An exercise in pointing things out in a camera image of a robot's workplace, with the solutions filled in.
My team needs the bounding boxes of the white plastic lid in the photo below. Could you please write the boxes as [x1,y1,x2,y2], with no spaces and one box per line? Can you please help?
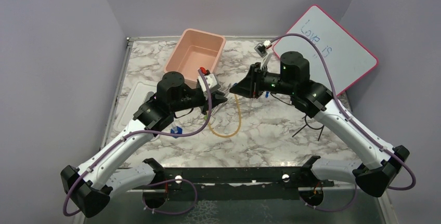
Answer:
[113,80,157,134]

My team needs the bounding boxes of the purple cable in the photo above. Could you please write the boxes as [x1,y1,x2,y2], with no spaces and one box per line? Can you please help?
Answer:
[270,33,417,191]
[62,69,213,217]

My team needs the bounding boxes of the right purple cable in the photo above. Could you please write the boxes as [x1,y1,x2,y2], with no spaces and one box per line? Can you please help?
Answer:
[270,33,417,191]

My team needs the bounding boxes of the pink framed whiteboard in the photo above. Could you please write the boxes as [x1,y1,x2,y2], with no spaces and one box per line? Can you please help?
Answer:
[273,5,378,95]

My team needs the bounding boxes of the black wire tripod stand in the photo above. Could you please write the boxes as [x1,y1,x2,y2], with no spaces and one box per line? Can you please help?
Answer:
[292,114,325,141]

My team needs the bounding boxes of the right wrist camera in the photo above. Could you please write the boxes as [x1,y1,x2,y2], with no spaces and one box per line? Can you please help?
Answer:
[254,40,274,69]

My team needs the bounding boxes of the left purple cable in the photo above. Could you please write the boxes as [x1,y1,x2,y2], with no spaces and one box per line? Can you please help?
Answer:
[62,69,213,217]

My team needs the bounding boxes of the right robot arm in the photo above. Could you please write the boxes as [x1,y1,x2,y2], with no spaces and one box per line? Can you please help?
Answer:
[229,51,410,197]

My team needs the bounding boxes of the blue base measuring cylinder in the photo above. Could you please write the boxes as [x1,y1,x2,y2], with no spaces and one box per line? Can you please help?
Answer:
[170,124,183,138]

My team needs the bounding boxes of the yellow rubber tube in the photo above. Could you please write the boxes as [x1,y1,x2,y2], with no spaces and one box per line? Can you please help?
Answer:
[206,93,242,139]

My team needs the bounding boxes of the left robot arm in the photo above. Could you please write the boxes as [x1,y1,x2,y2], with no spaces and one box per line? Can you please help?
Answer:
[60,69,227,218]

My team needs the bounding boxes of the pink plastic bin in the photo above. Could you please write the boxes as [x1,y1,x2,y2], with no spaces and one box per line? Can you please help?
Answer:
[164,29,226,88]

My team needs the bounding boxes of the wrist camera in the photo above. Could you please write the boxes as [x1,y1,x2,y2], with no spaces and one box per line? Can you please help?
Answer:
[197,67,220,98]
[254,40,274,69]

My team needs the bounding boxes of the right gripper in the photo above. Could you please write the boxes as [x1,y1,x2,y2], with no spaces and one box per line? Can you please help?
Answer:
[229,62,296,99]

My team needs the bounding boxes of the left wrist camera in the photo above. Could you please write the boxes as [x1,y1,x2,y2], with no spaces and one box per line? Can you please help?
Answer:
[197,67,220,98]

